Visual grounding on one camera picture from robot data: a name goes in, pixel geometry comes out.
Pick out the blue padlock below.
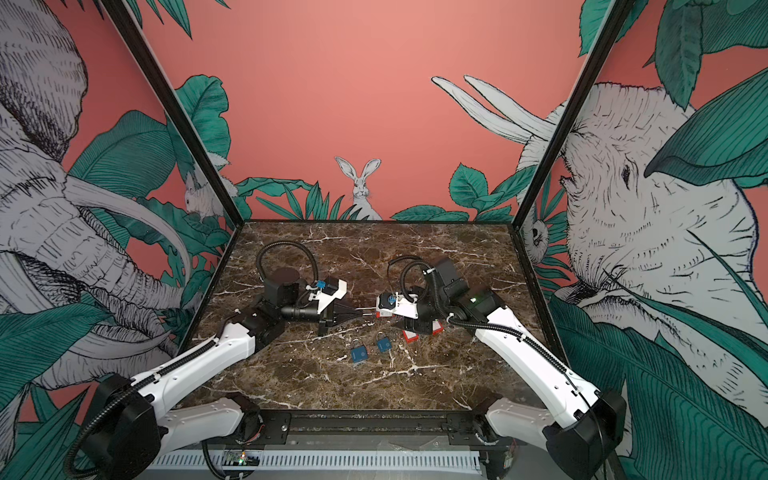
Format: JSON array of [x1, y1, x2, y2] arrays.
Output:
[[376, 336, 392, 353], [350, 345, 369, 363]]

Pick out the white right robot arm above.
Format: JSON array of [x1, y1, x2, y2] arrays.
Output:
[[392, 257, 627, 479]]

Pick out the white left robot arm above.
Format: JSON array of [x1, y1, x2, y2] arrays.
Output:
[[63, 268, 359, 479]]

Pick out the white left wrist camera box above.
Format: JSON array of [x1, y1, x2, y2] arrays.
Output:
[[309, 276, 348, 314]]

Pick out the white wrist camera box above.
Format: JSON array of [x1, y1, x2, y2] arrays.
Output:
[[375, 292, 419, 319], [309, 276, 348, 314]]

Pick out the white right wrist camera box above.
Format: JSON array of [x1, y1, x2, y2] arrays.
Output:
[[375, 292, 419, 319]]

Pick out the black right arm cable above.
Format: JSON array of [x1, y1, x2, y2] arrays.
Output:
[[386, 255, 433, 301]]

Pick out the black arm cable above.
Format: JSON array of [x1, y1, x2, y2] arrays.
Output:
[[386, 255, 433, 301], [255, 240, 320, 283]]

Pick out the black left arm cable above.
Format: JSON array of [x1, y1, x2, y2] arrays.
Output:
[[255, 240, 320, 283]]

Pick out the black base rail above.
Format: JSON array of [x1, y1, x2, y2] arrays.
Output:
[[125, 409, 601, 448]]

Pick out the white slotted cable duct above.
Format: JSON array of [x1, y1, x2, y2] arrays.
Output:
[[146, 448, 483, 474]]

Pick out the black enclosure corner post left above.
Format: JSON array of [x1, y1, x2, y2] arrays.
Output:
[[101, 0, 245, 229]]

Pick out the black enclosure corner post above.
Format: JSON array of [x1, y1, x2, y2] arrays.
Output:
[[101, 0, 245, 229], [511, 0, 637, 229]]

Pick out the black enclosure corner post right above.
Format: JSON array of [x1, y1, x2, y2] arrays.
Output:
[[511, 0, 637, 229]]

